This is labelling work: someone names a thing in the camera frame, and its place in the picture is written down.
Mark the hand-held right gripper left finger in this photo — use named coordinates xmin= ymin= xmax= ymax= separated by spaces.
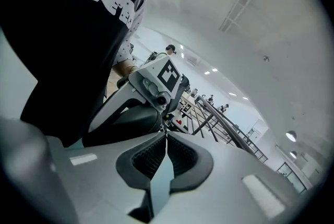
xmin=46 ymin=131 xmax=168 ymax=224

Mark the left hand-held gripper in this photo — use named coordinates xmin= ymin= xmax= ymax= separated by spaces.
xmin=88 ymin=56 xmax=190 ymax=134

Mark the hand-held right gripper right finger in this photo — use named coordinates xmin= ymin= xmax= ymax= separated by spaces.
xmin=153 ymin=131 xmax=302 ymax=224

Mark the black glasses case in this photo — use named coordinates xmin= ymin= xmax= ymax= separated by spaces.
xmin=82 ymin=102 xmax=168 ymax=148

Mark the person's left forearm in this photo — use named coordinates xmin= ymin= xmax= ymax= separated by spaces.
xmin=111 ymin=59 xmax=139 ymax=79

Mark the black metal railing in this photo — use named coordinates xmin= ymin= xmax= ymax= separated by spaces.
xmin=194 ymin=95 xmax=268 ymax=163

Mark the person's black printed shirt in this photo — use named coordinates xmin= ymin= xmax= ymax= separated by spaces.
xmin=0 ymin=0 xmax=147 ymax=148

